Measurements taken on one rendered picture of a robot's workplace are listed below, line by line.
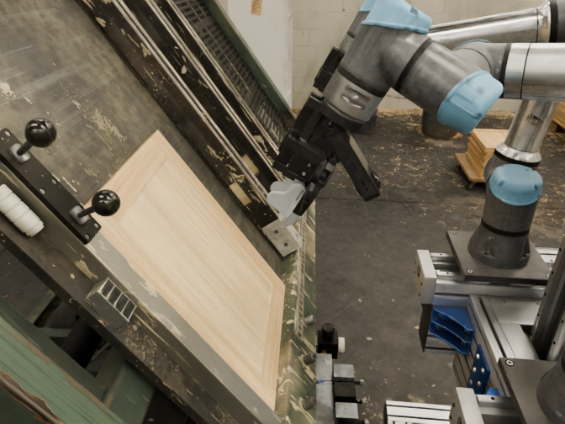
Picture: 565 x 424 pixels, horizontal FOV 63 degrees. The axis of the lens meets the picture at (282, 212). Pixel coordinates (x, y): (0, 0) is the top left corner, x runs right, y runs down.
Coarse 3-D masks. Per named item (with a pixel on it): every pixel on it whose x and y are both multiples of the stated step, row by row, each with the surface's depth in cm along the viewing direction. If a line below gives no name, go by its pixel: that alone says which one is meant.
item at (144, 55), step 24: (96, 0) 116; (120, 0) 120; (120, 24) 119; (120, 48) 121; (144, 48) 121; (144, 72) 124; (168, 72) 124; (168, 96) 127; (192, 96) 131; (192, 120) 130; (216, 144) 133; (216, 168) 136; (240, 168) 136; (264, 192) 143; (264, 216) 143; (288, 240) 146
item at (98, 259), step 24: (0, 168) 65; (24, 192) 67; (48, 216) 68; (72, 240) 70; (96, 240) 73; (96, 264) 72; (120, 264) 75; (120, 288) 74; (144, 288) 78; (144, 312) 76; (168, 312) 80; (168, 336) 78; (192, 336) 82; (192, 360) 81; (216, 360) 85; (216, 384) 83; (240, 384) 88; (240, 408) 86; (264, 408) 91
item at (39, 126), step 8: (32, 120) 58; (40, 120) 58; (48, 120) 59; (24, 128) 58; (32, 128) 57; (40, 128) 58; (48, 128) 58; (32, 136) 58; (40, 136) 58; (48, 136) 58; (56, 136) 60; (16, 144) 66; (24, 144) 63; (32, 144) 59; (40, 144) 58; (48, 144) 59; (16, 152) 66; (24, 152) 65; (24, 160) 66
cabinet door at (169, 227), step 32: (128, 160) 98; (160, 160) 108; (128, 192) 91; (160, 192) 102; (192, 192) 114; (128, 224) 86; (160, 224) 95; (192, 224) 107; (224, 224) 121; (128, 256) 81; (160, 256) 90; (192, 256) 100; (224, 256) 113; (256, 256) 128; (160, 288) 85; (192, 288) 94; (224, 288) 105; (256, 288) 119; (192, 320) 88; (224, 320) 99; (256, 320) 111; (224, 352) 92; (256, 352) 103; (256, 384) 96
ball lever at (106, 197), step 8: (104, 192) 62; (112, 192) 63; (96, 200) 62; (104, 200) 62; (112, 200) 62; (80, 208) 71; (88, 208) 67; (96, 208) 62; (104, 208) 62; (112, 208) 62; (72, 216) 70; (80, 216) 70; (88, 216) 71; (104, 216) 64; (80, 224) 70
